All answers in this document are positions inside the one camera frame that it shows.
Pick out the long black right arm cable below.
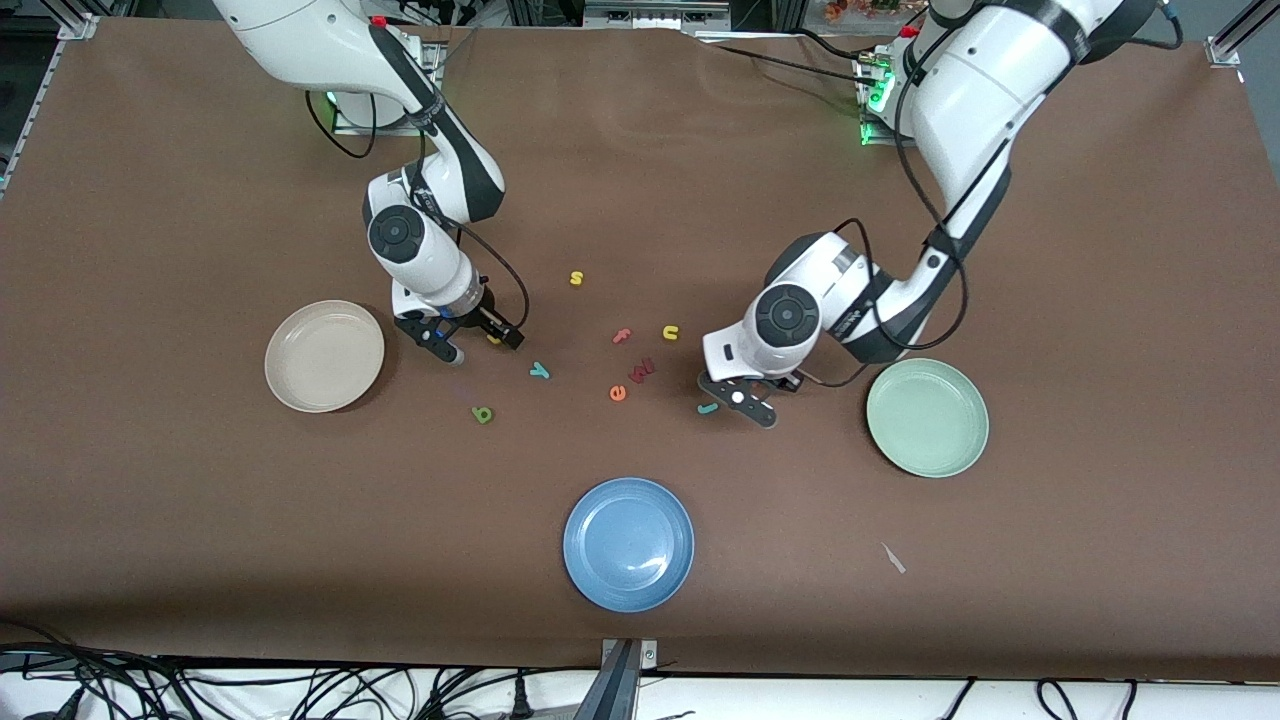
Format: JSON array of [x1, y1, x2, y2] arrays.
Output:
[[303, 90, 531, 341]]

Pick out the grey metal box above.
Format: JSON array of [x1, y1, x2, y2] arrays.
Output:
[[583, 0, 731, 29]]

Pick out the beige brown plate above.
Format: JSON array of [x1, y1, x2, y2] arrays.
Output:
[[264, 300, 386, 414]]

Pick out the tangled black cables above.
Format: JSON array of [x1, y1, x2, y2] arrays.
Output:
[[0, 620, 601, 720]]

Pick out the aluminium frame rail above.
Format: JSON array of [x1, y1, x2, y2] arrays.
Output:
[[0, 0, 101, 196], [1205, 0, 1280, 69]]

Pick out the metal clamp bracket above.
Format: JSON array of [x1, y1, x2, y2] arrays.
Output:
[[598, 638, 659, 720]]

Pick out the light green plate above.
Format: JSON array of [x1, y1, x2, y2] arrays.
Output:
[[866, 358, 990, 479]]

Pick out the blue plate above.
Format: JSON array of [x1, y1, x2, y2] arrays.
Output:
[[562, 477, 695, 613]]

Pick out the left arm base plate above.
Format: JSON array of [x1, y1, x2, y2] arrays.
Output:
[[853, 50, 921, 149]]

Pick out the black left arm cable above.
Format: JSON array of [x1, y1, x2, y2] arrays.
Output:
[[795, 20, 1013, 389]]

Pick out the black cable on table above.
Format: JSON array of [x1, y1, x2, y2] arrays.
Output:
[[700, 28, 886, 91]]

